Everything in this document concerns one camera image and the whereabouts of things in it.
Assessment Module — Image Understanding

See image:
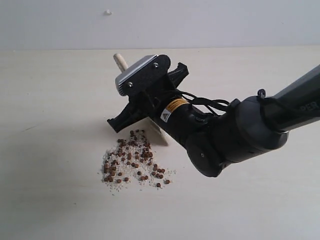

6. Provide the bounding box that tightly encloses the beans and rice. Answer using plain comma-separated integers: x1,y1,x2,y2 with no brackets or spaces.
101,129,177,193

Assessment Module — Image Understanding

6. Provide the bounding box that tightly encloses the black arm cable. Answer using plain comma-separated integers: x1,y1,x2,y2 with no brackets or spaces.
172,88,320,133

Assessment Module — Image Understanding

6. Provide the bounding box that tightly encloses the white paint brush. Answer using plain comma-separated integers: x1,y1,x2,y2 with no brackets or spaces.
113,53,169,147

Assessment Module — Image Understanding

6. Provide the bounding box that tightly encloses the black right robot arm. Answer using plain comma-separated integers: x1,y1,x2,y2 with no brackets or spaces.
108,62,320,177

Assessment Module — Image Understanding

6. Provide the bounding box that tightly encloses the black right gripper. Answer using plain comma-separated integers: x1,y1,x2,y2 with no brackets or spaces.
107,62,200,149

